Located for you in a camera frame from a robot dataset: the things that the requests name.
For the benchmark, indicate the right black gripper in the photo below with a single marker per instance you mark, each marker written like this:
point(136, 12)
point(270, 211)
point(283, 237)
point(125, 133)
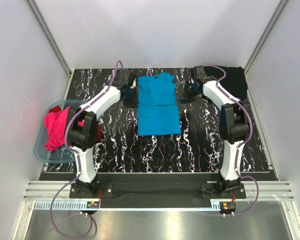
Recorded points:
point(186, 97)

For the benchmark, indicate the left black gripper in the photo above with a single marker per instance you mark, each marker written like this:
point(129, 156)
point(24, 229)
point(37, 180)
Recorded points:
point(130, 101)

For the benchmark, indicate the blue t shirt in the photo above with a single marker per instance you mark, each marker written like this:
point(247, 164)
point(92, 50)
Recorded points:
point(157, 112)

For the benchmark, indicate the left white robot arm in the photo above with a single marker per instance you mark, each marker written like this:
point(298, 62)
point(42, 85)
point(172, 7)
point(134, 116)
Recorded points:
point(85, 170)

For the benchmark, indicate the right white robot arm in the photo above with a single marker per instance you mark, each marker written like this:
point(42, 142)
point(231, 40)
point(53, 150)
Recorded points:
point(235, 128)

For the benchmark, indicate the folded black t shirt stack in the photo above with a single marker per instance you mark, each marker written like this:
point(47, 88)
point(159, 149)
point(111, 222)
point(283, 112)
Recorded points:
point(234, 81)

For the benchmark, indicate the dark red t shirt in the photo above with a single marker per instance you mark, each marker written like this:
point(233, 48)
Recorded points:
point(84, 132)

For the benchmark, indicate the pink t shirt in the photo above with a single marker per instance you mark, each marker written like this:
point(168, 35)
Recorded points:
point(55, 124)

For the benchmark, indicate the clear blue plastic basket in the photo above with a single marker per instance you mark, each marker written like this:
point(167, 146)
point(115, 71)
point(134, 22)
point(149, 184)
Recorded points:
point(61, 155)

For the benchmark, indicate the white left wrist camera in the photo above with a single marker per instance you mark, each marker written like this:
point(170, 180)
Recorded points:
point(134, 83)

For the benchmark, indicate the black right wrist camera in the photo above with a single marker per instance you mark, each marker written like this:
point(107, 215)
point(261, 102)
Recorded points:
point(198, 72)

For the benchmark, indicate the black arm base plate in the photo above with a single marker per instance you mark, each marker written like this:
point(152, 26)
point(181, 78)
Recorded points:
point(204, 185)

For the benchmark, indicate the aluminium rail frame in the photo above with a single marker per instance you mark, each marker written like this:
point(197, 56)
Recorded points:
point(54, 194)

